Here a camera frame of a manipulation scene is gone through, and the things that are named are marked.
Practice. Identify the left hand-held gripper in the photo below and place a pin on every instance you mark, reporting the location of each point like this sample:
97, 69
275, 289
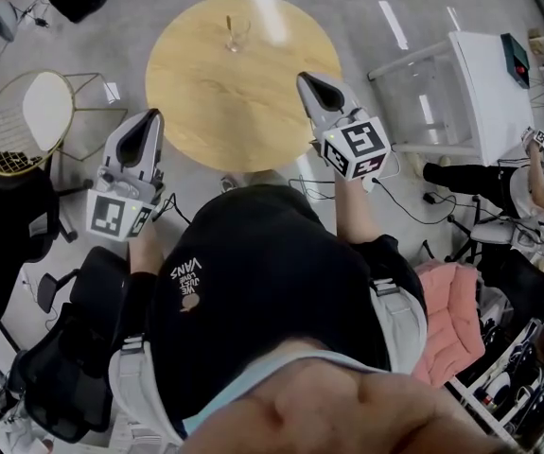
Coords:
106, 215

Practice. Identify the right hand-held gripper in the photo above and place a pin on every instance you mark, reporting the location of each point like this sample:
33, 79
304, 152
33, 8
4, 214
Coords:
359, 144

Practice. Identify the clear drinking glass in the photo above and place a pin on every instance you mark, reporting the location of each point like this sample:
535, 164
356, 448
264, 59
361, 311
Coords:
234, 47

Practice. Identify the thin stick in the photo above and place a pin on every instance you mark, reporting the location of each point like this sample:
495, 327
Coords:
228, 24

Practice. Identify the person's left forearm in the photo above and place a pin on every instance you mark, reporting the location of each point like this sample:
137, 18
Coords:
144, 253

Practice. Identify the person's right forearm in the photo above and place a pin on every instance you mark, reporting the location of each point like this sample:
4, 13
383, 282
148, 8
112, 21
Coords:
354, 211

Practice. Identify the white paper sheet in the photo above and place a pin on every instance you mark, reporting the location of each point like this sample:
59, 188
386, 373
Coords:
111, 92

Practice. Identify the white power adapter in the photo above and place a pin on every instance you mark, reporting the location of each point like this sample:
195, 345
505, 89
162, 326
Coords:
371, 185

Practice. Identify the white seat cushion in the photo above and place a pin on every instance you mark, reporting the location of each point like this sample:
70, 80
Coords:
47, 109

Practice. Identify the person's grey shoe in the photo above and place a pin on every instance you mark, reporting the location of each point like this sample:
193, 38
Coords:
229, 183

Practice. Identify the beige shoe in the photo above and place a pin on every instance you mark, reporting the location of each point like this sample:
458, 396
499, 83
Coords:
444, 160
415, 159

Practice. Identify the black office chair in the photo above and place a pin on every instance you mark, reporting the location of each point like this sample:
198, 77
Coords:
96, 286
16, 211
517, 291

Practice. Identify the black power adapter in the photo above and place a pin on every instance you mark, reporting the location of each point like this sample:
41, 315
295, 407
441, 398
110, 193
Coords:
430, 198

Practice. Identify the white desk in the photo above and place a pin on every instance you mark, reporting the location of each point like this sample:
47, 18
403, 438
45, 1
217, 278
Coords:
484, 97

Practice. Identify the person's black printed shirt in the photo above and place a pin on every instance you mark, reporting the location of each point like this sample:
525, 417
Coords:
262, 282

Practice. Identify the dark green box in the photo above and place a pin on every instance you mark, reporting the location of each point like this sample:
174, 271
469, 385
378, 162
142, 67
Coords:
513, 50

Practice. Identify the red stop button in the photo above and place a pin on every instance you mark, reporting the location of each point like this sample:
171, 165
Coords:
521, 70

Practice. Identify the white stool with black base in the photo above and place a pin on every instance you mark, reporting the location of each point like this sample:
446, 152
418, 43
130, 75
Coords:
491, 232

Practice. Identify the pink quilted cushion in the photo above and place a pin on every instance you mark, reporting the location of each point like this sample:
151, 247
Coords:
446, 319

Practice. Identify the person's face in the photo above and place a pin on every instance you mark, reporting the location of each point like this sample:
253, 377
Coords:
347, 414

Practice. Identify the white shelf with items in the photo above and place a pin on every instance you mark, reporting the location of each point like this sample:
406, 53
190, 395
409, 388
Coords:
513, 376

